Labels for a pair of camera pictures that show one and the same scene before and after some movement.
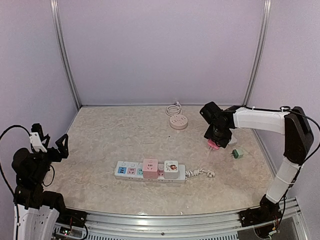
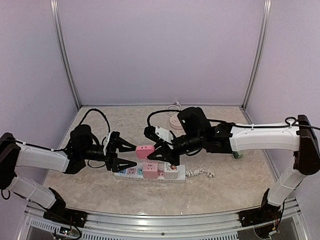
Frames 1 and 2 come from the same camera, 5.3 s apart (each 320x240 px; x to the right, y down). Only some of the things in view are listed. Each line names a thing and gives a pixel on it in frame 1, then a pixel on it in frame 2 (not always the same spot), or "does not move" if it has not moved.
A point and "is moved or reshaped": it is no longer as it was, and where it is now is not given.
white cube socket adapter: [171, 169] does not move
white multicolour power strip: [133, 171] does not move
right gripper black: [223, 143] -> [169, 157]
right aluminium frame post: [267, 7] does not move
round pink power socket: [178, 121] does not move
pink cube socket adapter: [150, 168] does not move
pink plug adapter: [212, 145] is moved or reshaped
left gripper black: [63, 151] -> [111, 159]
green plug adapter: [237, 153] does not move
